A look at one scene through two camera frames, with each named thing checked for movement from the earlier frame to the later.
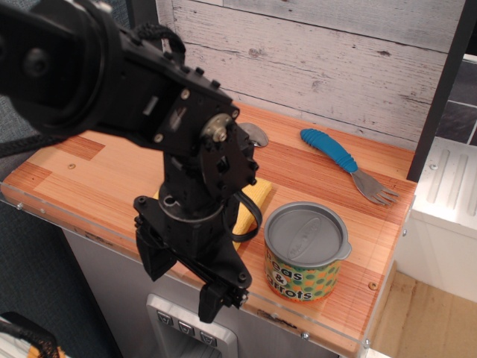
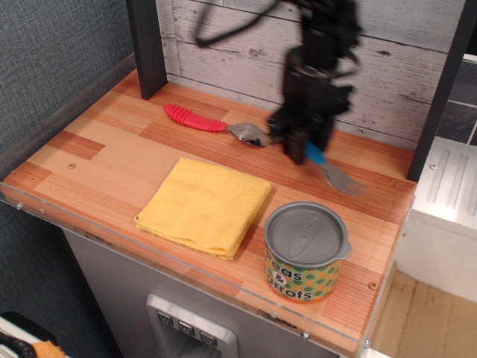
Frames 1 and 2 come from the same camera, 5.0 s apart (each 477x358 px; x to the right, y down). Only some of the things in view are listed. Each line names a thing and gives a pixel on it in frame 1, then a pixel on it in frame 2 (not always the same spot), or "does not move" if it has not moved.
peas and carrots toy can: x=304 y=245 does not move
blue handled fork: x=323 y=142 → x=336 y=177
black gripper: x=206 y=249 → x=309 y=104
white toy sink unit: x=439 y=243 does not move
